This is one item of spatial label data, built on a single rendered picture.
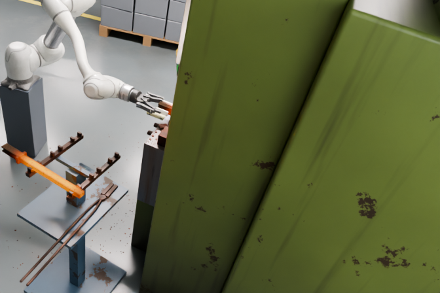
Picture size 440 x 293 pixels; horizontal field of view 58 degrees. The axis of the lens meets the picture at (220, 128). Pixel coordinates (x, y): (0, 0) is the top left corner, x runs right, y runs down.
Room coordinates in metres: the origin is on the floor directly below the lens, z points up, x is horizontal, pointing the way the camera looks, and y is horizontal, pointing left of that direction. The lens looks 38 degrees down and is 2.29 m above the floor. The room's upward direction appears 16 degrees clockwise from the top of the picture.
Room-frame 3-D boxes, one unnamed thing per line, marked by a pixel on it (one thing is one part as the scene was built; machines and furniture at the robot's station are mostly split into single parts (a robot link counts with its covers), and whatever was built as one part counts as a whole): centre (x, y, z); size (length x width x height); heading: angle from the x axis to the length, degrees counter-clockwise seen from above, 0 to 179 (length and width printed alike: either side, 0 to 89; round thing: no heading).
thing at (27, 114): (2.04, 1.37, 0.30); 0.20 x 0.20 x 0.60; 3
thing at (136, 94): (1.70, 0.46, 1.00); 0.09 x 0.08 x 0.07; 81
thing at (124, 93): (1.71, 0.53, 1.00); 0.09 x 0.06 x 0.09; 171
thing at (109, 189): (0.99, 0.49, 0.75); 0.60 x 0.04 x 0.01; 168
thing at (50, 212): (1.13, 0.55, 0.74); 0.40 x 0.30 x 0.02; 164
